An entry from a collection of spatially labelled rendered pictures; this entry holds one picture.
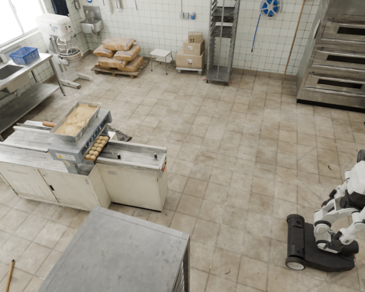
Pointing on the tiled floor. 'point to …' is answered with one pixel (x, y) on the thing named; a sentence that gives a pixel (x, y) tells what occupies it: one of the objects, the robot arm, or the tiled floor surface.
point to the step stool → (162, 57)
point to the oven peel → (294, 40)
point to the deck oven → (341, 58)
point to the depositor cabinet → (50, 175)
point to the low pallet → (120, 70)
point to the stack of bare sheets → (119, 134)
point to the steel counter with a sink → (4, 79)
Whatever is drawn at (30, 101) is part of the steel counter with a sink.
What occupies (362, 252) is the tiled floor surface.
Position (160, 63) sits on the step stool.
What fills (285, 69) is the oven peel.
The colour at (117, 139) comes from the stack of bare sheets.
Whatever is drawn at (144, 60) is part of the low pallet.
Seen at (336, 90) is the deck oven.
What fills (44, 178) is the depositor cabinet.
